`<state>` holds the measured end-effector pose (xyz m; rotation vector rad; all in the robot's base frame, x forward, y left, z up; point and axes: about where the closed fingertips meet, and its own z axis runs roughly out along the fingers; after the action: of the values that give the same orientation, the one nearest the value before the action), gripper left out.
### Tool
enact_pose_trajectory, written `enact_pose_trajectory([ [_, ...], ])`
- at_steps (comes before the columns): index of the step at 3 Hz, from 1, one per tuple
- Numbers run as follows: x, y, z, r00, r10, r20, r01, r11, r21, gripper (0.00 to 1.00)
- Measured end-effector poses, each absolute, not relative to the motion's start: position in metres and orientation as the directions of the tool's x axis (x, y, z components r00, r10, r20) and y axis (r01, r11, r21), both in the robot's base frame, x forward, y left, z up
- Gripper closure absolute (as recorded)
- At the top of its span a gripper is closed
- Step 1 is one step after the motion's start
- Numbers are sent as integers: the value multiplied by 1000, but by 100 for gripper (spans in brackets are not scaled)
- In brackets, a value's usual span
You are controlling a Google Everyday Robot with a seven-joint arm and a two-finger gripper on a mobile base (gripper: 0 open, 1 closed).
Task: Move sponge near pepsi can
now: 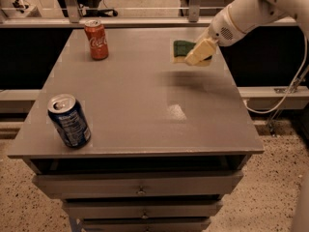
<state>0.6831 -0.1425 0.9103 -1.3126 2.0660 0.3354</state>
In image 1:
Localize green and yellow sponge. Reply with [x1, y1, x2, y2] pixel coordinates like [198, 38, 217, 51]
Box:
[172, 40, 211, 66]

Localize grey drawer cabinet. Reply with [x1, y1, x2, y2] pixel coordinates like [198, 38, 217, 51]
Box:
[7, 27, 266, 232]

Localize white cable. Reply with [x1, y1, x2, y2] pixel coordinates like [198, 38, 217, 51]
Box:
[243, 32, 309, 115]

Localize bottom grey drawer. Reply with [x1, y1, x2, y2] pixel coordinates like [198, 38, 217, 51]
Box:
[82, 217, 211, 232]

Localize top grey drawer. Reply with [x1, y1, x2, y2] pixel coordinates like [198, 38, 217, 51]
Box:
[33, 170, 243, 199]

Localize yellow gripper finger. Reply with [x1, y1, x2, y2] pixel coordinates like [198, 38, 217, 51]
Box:
[184, 38, 217, 66]
[195, 28, 211, 44]

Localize middle grey drawer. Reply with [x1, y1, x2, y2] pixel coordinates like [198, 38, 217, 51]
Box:
[63, 200, 223, 219]

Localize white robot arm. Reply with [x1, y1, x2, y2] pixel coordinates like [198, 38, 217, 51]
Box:
[184, 0, 309, 66]

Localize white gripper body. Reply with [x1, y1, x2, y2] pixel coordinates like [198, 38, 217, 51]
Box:
[209, 4, 246, 46]

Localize blue pepsi can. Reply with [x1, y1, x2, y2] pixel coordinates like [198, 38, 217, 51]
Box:
[47, 94, 91, 148]

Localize grey drawer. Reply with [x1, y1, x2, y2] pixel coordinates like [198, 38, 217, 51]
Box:
[63, 200, 223, 219]
[33, 170, 243, 199]
[82, 217, 211, 232]

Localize red coca-cola can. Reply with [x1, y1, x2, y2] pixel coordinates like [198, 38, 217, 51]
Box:
[84, 20, 109, 60]

